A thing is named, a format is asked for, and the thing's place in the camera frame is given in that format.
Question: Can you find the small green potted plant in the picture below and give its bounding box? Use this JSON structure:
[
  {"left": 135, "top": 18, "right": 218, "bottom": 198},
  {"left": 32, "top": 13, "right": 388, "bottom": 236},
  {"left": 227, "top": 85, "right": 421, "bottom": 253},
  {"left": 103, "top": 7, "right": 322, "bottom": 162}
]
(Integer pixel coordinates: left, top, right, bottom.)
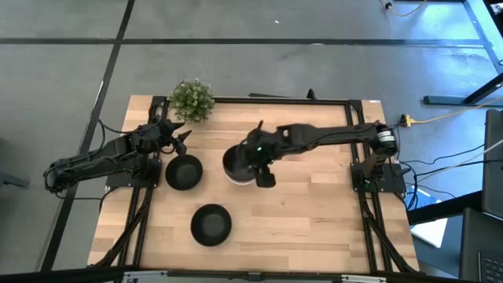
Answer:
[{"left": 169, "top": 77, "right": 216, "bottom": 123}]

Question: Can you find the white bowl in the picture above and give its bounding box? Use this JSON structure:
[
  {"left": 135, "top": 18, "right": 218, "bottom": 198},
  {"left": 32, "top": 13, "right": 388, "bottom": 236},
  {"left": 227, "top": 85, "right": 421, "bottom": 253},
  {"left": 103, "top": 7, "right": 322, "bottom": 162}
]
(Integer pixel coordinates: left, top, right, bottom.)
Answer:
[{"left": 226, "top": 172, "right": 257, "bottom": 186}]

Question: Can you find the black keyboard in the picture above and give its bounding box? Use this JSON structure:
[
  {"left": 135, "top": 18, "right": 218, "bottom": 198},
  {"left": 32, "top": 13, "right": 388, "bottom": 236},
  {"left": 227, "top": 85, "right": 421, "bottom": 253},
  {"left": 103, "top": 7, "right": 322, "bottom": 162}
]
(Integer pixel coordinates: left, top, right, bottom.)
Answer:
[{"left": 478, "top": 251, "right": 503, "bottom": 283}]

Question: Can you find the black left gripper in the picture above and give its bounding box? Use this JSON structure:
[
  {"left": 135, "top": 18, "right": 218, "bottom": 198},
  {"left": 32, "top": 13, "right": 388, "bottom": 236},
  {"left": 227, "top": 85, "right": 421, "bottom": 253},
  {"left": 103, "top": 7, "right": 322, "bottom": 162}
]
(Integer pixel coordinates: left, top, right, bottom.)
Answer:
[{"left": 141, "top": 119, "right": 193, "bottom": 156}]

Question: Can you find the yellow cable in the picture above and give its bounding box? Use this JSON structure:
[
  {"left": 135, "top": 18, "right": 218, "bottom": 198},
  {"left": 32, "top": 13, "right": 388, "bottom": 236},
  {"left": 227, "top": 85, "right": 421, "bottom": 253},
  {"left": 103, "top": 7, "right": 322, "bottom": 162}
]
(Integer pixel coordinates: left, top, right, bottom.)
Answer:
[{"left": 412, "top": 96, "right": 503, "bottom": 125}]

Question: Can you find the white paper sheet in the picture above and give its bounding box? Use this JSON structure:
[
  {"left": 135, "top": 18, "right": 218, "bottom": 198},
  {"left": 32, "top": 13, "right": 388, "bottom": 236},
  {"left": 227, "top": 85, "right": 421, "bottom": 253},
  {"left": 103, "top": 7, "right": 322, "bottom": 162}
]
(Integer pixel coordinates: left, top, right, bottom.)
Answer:
[{"left": 410, "top": 217, "right": 449, "bottom": 249}]

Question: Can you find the black cable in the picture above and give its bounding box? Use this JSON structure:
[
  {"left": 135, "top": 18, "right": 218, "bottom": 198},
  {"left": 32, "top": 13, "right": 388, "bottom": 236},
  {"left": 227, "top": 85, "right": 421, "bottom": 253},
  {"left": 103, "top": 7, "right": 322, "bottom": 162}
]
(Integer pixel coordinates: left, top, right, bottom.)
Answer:
[{"left": 392, "top": 143, "right": 485, "bottom": 211}]

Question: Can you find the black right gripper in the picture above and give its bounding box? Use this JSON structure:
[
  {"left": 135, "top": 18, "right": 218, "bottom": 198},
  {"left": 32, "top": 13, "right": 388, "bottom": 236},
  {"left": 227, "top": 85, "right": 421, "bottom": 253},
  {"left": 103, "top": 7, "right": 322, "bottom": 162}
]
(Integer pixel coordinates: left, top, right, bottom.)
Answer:
[{"left": 237, "top": 131, "right": 281, "bottom": 189}]

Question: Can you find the black desk leg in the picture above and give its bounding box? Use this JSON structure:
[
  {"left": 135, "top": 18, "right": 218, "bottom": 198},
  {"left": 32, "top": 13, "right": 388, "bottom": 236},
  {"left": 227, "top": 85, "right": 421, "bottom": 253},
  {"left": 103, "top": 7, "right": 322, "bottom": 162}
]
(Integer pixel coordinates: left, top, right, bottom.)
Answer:
[{"left": 423, "top": 72, "right": 503, "bottom": 106}]

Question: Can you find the silver metal bracket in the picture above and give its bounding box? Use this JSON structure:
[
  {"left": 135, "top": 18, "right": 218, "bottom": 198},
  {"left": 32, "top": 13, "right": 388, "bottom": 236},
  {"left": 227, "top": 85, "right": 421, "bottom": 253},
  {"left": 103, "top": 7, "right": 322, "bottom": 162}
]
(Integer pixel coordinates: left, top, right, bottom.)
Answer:
[
  {"left": 340, "top": 274, "right": 388, "bottom": 283},
  {"left": 123, "top": 270, "right": 168, "bottom": 283}
]

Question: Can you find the black bowl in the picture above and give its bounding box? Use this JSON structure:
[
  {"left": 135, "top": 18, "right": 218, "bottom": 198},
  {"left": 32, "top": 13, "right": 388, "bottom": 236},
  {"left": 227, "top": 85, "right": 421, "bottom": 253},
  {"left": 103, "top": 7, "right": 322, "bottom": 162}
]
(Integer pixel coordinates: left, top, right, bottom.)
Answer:
[
  {"left": 164, "top": 153, "right": 204, "bottom": 192},
  {"left": 190, "top": 203, "right": 233, "bottom": 248},
  {"left": 222, "top": 144, "right": 256, "bottom": 182}
]

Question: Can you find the black aluminium table frame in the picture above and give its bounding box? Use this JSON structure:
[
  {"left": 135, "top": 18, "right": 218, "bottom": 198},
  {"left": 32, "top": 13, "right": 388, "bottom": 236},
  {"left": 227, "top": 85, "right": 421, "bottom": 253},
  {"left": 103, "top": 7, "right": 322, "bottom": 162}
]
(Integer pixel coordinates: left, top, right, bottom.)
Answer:
[{"left": 88, "top": 88, "right": 420, "bottom": 276}]

